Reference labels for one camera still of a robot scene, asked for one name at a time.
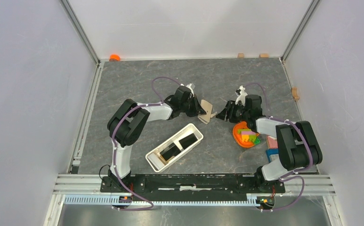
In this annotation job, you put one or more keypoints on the wooden block left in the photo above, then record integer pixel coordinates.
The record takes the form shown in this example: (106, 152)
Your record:
(240, 55)

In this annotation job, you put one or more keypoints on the orange bowl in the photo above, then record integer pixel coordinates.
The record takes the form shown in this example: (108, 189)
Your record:
(242, 125)

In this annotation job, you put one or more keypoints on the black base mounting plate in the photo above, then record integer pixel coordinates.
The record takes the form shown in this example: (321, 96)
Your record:
(190, 187)

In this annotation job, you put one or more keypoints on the black credit card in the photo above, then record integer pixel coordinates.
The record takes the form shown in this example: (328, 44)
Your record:
(170, 151)
(188, 141)

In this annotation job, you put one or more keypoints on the beige leather card holder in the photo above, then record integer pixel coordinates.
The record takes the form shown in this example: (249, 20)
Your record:
(207, 107)

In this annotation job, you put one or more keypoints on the wooden block right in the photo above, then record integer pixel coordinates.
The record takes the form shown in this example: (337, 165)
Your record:
(264, 55)

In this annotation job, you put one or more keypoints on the coloured toy blocks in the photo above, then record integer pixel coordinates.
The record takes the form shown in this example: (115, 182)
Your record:
(246, 137)

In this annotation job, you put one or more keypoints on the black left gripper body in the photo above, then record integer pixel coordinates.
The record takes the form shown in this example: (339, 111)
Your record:
(188, 107)

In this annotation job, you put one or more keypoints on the curved wooden piece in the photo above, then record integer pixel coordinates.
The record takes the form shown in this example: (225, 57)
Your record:
(295, 94)

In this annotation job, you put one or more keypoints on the wooden block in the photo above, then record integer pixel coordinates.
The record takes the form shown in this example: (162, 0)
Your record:
(264, 55)
(240, 55)

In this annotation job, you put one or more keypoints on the blue small box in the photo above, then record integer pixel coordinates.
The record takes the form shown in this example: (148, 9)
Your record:
(272, 154)

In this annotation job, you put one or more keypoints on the white toothed cable rail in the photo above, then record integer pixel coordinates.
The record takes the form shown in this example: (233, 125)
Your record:
(118, 200)

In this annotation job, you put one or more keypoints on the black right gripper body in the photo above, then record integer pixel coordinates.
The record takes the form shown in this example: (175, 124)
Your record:
(237, 112)

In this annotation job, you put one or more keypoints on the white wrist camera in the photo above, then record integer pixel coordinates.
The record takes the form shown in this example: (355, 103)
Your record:
(241, 96)
(191, 86)

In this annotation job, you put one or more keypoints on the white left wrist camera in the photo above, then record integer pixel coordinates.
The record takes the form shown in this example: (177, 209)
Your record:
(191, 86)

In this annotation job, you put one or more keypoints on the orange round cap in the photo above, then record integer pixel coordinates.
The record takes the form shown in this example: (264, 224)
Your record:
(114, 57)

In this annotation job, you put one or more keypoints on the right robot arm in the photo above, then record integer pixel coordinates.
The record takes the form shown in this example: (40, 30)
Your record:
(298, 148)

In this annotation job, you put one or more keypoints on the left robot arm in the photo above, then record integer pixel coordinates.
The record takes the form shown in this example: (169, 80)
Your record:
(127, 124)

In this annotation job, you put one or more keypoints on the pink card box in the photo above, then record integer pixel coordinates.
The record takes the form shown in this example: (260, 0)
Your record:
(271, 142)

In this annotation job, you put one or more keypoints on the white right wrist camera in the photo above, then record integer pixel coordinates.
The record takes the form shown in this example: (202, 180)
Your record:
(241, 96)

